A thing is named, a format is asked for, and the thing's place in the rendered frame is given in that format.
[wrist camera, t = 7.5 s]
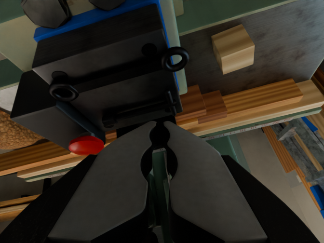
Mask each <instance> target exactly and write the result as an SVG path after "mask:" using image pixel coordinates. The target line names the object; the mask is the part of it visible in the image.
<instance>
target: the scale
mask: <svg viewBox="0 0 324 243"><path fill-rule="evenodd" d="M293 118H294V117H290V118H285V119H281V120H277V121H272V122H268V123H264V124H260V125H256V126H252V127H247V128H243V129H240V130H236V131H231V132H227V133H223V134H219V135H214V136H210V137H206V138H202V139H203V140H204V141H207V140H211V139H215V138H219V137H223V136H228V135H232V134H237V133H241V132H245V131H249V130H253V129H257V128H261V127H265V126H270V125H274V124H278V123H282V122H287V121H291V120H292V119H293ZM165 150H166V149H165V148H160V149H156V150H153V152H152V153H156V152H160V151H165ZM69 171H70V170H69ZM69 171H65V172H61V173H57V174H53V175H48V176H45V177H48V178H51V177H56V176H61V175H65V174H66V173H67V172H69Z"/></svg>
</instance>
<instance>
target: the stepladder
mask: <svg viewBox="0 0 324 243"><path fill-rule="evenodd" d="M288 122H289V124H288V125H287V126H286V125H285V123H284V122H282V123H278V124H274V125H270V127H271V128H272V130H273V131H274V132H275V134H276V135H277V136H276V138H277V140H278V141H279V140H280V141H281V142H282V144H283V145H284V147H285V148H286V149H287V151H288V152H289V154H290V155H291V156H292V158H293V159H294V161H295V162H296V163H297V165H298V166H299V168H300V169H301V171H302V172H303V173H304V175H305V176H306V177H305V180H306V181H307V183H309V182H310V183H311V184H312V186H311V187H310V189H311V191H312V193H313V195H314V197H315V199H316V201H317V203H318V205H319V207H320V209H321V210H320V213H321V214H322V216H323V218H324V140H323V138H322V137H321V136H320V134H319V133H318V132H317V130H318V128H317V127H315V126H314V125H313V124H312V123H311V122H310V121H309V120H308V118H307V117H306V116H304V117H300V118H296V119H292V120H291V121H288ZM296 134H298V136H299V137H300V138H301V140H302V141H303V142H304V144H305V145H306V146H307V148H308V149H309V150H310V152H311V153H312V154H313V156H314V157H315V158H316V160H317V161H318V163H319V164H320V165H321V167H322V168H323V169H322V170H320V171H318V170H317V169H316V167H315V166H314V164H313V163H312V162H311V160H310V159H309V157H308V156H307V154H306V153H305V151H304V150H303V149H302V147H301V146H300V144H299V143H298V142H297V140H296V139H295V138H294V136H295V135H296Z"/></svg>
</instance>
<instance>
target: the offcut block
mask: <svg viewBox="0 0 324 243"><path fill-rule="evenodd" d="M211 39H212V45H213V51H214V56H215V58H216V60H217V63H218V65H219V67H220V69H221V72H222V74H223V75H224V74H227V73H230V72H232V71H235V70H238V69H241V68H244V67H246V66H249V65H252V64H253V62H254V51H255V45H254V43H253V41H252V40H251V38H250V37H249V35H248V33H247V32H246V30H245V28H244V27H243V25H242V24H240V25H238V26H235V27H232V28H230V29H228V30H225V31H223V32H220V33H218V34H215V35H213V36H211Z"/></svg>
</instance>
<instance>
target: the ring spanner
mask: <svg viewBox="0 0 324 243"><path fill-rule="evenodd" d="M173 55H180V56H181V57H182V60H181V61H180V62H179V63H177V64H174V65H170V64H168V63H167V60H168V58H169V57H171V56H173ZM188 62H189V53H188V51H187V50H186V49H184V48H182V47H178V46H175V47H171V48H168V49H167V50H165V51H164V52H163V53H162V55H161V57H158V58H155V59H152V60H149V61H145V62H142V63H138V64H135V65H132V66H128V67H124V68H121V69H118V70H114V71H111V72H107V73H104V74H101V75H97V76H94V77H90V78H87V79H84V80H81V81H76V82H73V83H70V82H67V81H55V82H53V83H51V84H50V85H49V87H48V93H49V95H50V96H51V97H52V98H54V99H56V100H58V101H63V102H70V101H73V100H75V99H77V98H78V96H79V93H82V92H86V91H89V90H92V89H96V88H99V87H103V86H106V85H110V84H113V83H117V82H120V81H124V80H128V79H131V78H135V77H138V76H142V75H145V74H149V73H152V72H155V71H159V70H162V69H164V70H166V71H169V72H177V71H180V70H182V69H183V68H184V67H185V66H186V65H187V64H188ZM60 88H64V89H68V90H70V91H71V92H72V94H69V95H63V94H60V93H58V92H57V91H56V90H57V89H60Z"/></svg>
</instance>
